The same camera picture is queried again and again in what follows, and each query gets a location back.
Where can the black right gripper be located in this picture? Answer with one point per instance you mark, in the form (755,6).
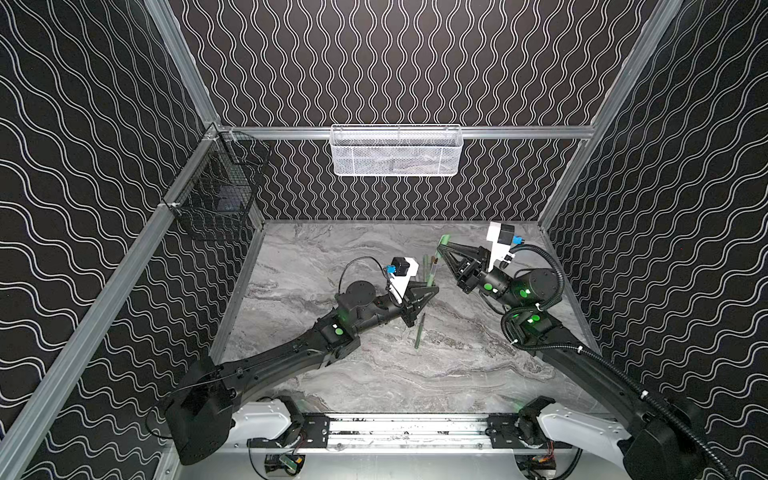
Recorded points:
(472,276)

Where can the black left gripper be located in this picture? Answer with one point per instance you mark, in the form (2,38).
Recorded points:
(408,301)

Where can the dark green pen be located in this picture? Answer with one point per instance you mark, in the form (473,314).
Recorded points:
(430,271)

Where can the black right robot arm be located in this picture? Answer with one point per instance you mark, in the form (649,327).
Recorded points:
(660,437)

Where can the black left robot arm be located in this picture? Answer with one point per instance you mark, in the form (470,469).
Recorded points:
(199,411)

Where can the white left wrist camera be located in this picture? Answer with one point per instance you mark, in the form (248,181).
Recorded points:
(399,273)

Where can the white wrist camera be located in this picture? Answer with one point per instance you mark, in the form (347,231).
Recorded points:
(399,273)
(503,238)

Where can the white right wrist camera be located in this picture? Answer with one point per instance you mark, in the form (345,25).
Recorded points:
(503,238)

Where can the aluminium right corner post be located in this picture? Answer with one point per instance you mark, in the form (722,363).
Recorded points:
(645,45)

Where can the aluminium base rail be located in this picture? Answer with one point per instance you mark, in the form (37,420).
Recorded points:
(405,433)

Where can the white wire mesh basket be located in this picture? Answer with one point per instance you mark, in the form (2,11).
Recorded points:
(391,150)

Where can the black wire mesh basket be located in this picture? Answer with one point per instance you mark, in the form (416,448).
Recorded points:
(217,204)

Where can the aluminium frame corner post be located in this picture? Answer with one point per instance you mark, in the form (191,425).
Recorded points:
(178,50)

